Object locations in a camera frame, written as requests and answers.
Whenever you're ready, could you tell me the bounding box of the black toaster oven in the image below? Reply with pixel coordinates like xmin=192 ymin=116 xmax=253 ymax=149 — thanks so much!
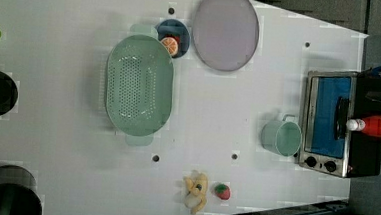
xmin=298 ymin=71 xmax=381 ymax=178

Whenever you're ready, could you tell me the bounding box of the red strawberry toy in bowl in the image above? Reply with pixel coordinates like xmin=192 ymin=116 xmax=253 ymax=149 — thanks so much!
xmin=173 ymin=35 xmax=181 ymax=43

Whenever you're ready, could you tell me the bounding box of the green oval colander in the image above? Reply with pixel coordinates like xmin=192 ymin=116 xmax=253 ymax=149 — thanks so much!
xmin=105 ymin=24 xmax=174 ymax=147

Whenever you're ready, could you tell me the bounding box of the black round base lower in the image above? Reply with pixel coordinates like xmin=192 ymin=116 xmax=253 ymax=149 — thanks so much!
xmin=0 ymin=164 xmax=43 ymax=215

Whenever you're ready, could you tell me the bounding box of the small blue bowl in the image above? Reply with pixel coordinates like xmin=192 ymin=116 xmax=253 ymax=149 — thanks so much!
xmin=155 ymin=19 xmax=191 ymax=59

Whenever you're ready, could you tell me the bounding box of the green mug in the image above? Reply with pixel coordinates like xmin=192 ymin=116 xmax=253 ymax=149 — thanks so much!
xmin=261 ymin=114 xmax=302 ymax=157

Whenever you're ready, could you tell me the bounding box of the red ketchup bottle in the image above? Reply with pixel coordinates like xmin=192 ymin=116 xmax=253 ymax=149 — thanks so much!
xmin=346 ymin=115 xmax=381 ymax=138

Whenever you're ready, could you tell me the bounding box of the orange slice toy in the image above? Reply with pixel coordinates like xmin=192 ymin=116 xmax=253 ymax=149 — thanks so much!
xmin=160 ymin=37 xmax=179 ymax=56

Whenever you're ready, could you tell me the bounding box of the purple round plate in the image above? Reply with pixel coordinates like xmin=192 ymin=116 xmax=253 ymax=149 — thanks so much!
xmin=192 ymin=0 xmax=260 ymax=72

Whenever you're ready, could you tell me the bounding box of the yellow banana toy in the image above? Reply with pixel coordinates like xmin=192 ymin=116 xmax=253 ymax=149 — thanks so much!
xmin=184 ymin=173 xmax=209 ymax=215

